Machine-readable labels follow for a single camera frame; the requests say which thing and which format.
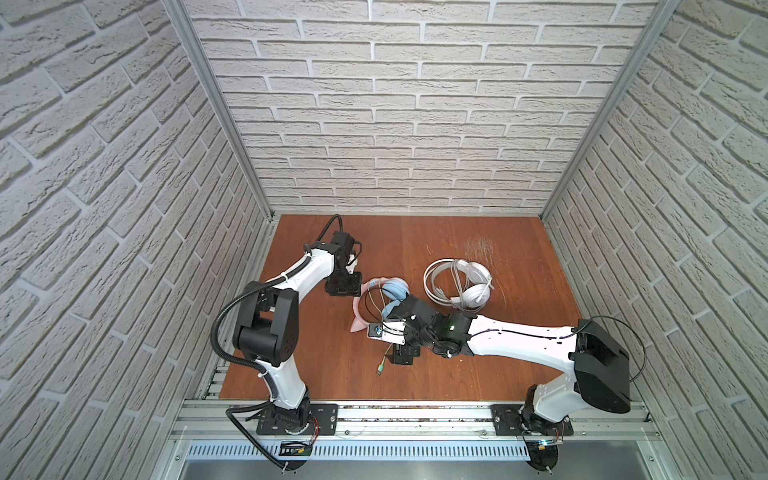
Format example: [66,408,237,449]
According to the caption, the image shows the pink blue cat-ear headphones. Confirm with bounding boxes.
[350,277,410,333]

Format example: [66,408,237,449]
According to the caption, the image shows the white over-ear headphones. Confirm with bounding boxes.
[423,258,494,313]

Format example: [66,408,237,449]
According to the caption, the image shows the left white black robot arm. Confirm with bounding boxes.
[232,231,362,432]

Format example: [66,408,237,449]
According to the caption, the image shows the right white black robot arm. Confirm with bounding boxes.
[367,295,631,432]

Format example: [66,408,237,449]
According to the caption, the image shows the white perforated vent strip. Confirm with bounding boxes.
[187,440,530,461]

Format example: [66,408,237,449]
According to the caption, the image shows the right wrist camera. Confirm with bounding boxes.
[366,321,406,345]

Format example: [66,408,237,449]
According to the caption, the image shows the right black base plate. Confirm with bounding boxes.
[490,404,574,438]

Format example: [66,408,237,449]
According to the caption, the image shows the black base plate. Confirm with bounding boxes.
[490,404,574,438]
[256,402,339,436]

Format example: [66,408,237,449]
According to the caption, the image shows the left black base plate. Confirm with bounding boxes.
[256,402,339,436]

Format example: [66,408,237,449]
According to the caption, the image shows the black corrugated cable conduit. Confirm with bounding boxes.
[209,214,346,472]

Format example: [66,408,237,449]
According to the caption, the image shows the aluminium mounting rail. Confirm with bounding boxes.
[167,399,664,443]

